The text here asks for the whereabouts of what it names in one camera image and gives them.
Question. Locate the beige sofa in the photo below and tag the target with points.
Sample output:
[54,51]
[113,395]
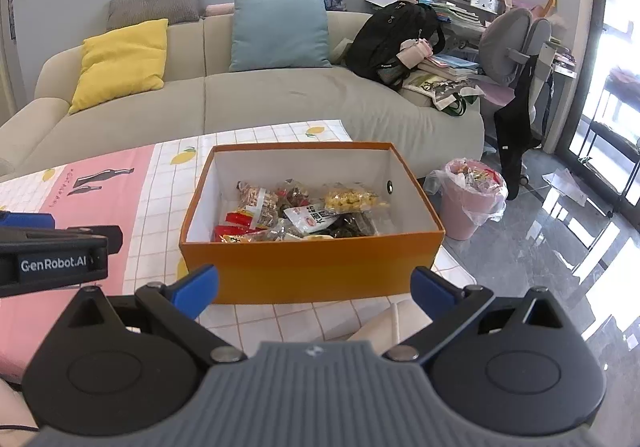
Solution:
[202,96]

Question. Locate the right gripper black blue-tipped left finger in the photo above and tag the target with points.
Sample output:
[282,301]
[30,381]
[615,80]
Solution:
[126,362]

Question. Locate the grey cushion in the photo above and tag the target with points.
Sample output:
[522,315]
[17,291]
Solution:
[122,13]

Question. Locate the pink trash bin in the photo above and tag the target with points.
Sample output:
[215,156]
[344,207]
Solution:
[472,193]

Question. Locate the yellow snack clear bag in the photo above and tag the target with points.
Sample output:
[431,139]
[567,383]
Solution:
[351,198]

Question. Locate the yellow chips white bag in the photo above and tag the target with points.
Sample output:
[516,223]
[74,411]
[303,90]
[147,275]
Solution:
[310,218]

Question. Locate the yellow cushion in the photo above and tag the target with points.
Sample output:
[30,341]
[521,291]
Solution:
[121,63]

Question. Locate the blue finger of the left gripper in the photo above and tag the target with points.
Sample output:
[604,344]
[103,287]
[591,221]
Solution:
[26,220]

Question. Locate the dark seaweed snack bag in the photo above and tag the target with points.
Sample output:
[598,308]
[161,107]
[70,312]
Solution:
[352,225]

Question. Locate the small brown snack packet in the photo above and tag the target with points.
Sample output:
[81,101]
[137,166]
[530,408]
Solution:
[293,193]

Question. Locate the peanut snack bag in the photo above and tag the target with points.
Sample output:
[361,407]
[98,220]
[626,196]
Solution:
[258,206]

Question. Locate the black garment on chair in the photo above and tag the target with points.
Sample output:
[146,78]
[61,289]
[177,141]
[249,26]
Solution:
[514,135]

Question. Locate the grey office chair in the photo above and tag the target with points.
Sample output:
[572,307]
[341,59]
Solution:
[504,48]

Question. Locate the red snack packet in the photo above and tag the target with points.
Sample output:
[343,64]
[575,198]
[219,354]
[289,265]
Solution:
[234,225]

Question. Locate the orange cardboard box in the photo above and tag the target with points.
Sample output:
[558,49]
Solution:
[289,272]

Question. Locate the black backpack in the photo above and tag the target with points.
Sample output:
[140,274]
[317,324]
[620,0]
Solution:
[394,41]

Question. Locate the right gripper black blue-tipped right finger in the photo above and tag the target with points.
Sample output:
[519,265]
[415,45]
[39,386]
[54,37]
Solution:
[503,363]

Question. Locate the teal cushion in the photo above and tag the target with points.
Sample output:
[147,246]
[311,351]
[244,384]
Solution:
[277,34]

